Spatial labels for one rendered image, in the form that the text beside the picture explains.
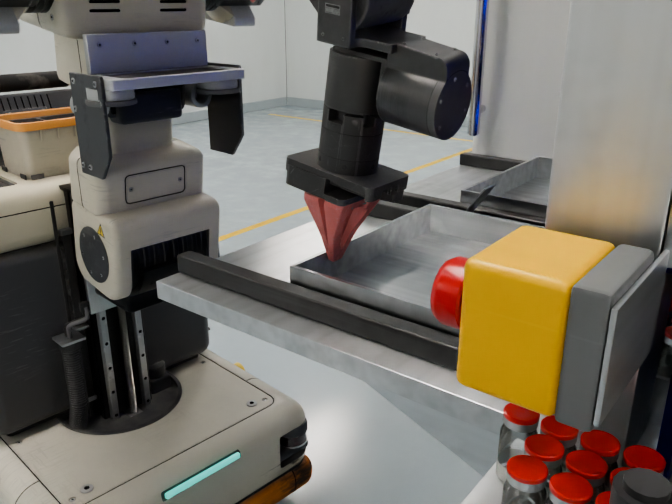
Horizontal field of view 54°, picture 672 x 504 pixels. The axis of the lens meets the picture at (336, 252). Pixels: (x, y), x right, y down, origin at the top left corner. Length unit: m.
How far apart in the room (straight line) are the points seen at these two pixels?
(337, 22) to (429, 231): 0.35
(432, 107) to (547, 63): 0.94
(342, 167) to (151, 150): 0.69
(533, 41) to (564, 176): 1.09
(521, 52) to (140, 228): 0.84
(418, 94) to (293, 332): 0.23
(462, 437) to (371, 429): 1.35
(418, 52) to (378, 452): 1.47
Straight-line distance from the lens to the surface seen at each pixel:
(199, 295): 0.66
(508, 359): 0.34
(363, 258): 0.72
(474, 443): 0.63
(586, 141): 0.39
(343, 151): 0.60
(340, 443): 1.92
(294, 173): 0.63
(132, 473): 1.43
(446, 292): 0.36
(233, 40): 7.40
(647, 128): 0.38
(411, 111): 0.55
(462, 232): 0.81
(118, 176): 1.19
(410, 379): 0.52
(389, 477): 1.82
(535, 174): 1.12
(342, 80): 0.59
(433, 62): 0.54
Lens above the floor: 1.15
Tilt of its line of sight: 21 degrees down
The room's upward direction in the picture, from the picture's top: straight up
